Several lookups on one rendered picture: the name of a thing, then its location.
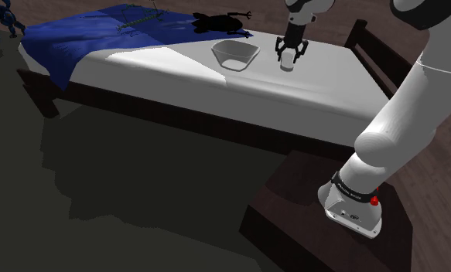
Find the blue blanket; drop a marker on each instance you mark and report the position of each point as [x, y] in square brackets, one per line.
[78, 41]

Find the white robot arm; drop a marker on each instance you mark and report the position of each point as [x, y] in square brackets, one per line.
[406, 113]

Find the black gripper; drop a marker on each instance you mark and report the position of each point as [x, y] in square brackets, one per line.
[295, 34]

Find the blue robot toy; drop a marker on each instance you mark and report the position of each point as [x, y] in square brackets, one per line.
[0, 19]

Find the white cup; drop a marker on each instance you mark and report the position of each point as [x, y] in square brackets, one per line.
[287, 62]

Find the bed with dark wooden frame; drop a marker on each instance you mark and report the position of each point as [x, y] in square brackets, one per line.
[285, 98]

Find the white bowl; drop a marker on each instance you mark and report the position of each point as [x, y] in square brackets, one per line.
[235, 55]

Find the black bird figure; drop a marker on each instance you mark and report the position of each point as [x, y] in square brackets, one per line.
[217, 23]

